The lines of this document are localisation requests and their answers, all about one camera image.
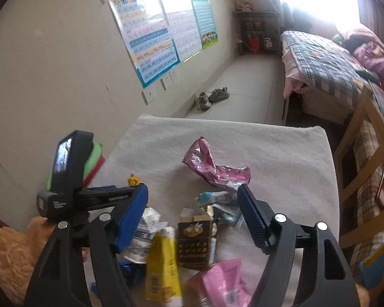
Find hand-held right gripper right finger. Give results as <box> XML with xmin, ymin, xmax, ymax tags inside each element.
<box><xmin>238</xmin><ymin>184</ymin><xmax>360</xmax><ymax>307</ymax></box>

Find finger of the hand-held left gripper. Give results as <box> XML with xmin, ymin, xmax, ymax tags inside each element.
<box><xmin>79</xmin><ymin>184</ymin><xmax>140</xmax><ymax>215</ymax></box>

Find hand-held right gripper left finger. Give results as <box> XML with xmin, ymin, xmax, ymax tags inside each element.
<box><xmin>24</xmin><ymin>183</ymin><xmax>149</xmax><ymax>307</ymax></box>

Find red bin with green rim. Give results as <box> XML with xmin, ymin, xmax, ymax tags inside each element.
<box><xmin>46</xmin><ymin>141</ymin><xmax>105</xmax><ymax>192</ymax></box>

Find long yellow carton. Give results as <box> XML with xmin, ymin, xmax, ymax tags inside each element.
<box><xmin>145</xmin><ymin>226</ymin><xmax>183</xmax><ymax>302</ymax></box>

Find brown cardboard box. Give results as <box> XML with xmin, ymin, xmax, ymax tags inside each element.
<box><xmin>177</xmin><ymin>209</ymin><xmax>219</xmax><ymax>269</ymax></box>

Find blue snack wrapper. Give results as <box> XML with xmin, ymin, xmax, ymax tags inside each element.
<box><xmin>90</xmin><ymin>260</ymin><xmax>148</xmax><ymax>297</ymax></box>

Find white and blue wrapper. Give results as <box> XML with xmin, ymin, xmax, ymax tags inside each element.
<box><xmin>192</xmin><ymin>191</ymin><xmax>244</xmax><ymax>227</ymax></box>

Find light pink packet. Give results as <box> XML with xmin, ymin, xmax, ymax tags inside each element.
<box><xmin>187</xmin><ymin>259</ymin><xmax>254</xmax><ymax>307</ymax></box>

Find white towel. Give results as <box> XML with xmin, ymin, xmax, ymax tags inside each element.
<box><xmin>83</xmin><ymin>114</ymin><xmax>340</xmax><ymax>307</ymax></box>

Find pink foil wrapper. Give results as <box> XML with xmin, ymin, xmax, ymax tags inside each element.
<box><xmin>182</xmin><ymin>137</ymin><xmax>252</xmax><ymax>188</ymax></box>

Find tan plush toy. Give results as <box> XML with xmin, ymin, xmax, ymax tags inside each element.
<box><xmin>0</xmin><ymin>216</ymin><xmax>56</xmax><ymax>306</ymax></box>

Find plaid cushion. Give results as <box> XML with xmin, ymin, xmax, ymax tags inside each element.
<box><xmin>352</xmin><ymin>118</ymin><xmax>384</xmax><ymax>279</ymax></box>

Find grey sneaker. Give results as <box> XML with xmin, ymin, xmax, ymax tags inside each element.
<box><xmin>209</xmin><ymin>87</ymin><xmax>230</xmax><ymax>103</ymax></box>
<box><xmin>197</xmin><ymin>92</ymin><xmax>213</xmax><ymax>111</ymax></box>

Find wooden chair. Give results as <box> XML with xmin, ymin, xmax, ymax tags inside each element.
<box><xmin>333</xmin><ymin>86</ymin><xmax>384</xmax><ymax>250</ymax></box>

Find pink bed sheet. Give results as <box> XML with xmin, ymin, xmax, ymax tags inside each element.
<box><xmin>283</xmin><ymin>51</ymin><xmax>308</xmax><ymax>98</ymax></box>

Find bed with quilts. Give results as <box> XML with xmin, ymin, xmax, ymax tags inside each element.
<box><xmin>281</xmin><ymin>30</ymin><xmax>372</xmax><ymax>108</ymax></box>

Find teal cloth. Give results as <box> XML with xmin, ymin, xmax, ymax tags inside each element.
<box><xmin>355</xmin><ymin>69</ymin><xmax>380</xmax><ymax>82</ymax></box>

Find purple jacket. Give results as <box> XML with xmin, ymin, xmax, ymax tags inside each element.
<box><xmin>354</xmin><ymin>43</ymin><xmax>384</xmax><ymax>81</ymax></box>

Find metal shelf rack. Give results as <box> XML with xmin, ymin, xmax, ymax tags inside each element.
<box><xmin>232</xmin><ymin>10</ymin><xmax>281</xmax><ymax>55</ymax></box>

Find dark hanging clothes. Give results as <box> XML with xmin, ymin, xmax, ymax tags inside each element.
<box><xmin>280</xmin><ymin>2</ymin><xmax>311</xmax><ymax>30</ymax></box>

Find pink pillow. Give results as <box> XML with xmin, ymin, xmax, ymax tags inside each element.
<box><xmin>339</xmin><ymin>22</ymin><xmax>384</xmax><ymax>52</ymax></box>

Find bed frame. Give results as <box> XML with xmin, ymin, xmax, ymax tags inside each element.
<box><xmin>282</xmin><ymin>80</ymin><xmax>356</xmax><ymax>126</ymax></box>

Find blue bordered wall poster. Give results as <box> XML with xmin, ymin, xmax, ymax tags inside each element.
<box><xmin>108</xmin><ymin>0</ymin><xmax>180</xmax><ymax>88</ymax></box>

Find white chart wall poster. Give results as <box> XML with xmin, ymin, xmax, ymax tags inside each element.
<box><xmin>158</xmin><ymin>0</ymin><xmax>203</xmax><ymax>63</ymax></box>

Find green bordered wall poster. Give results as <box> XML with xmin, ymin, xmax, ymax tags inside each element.
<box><xmin>189</xmin><ymin>0</ymin><xmax>219</xmax><ymax>50</ymax></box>

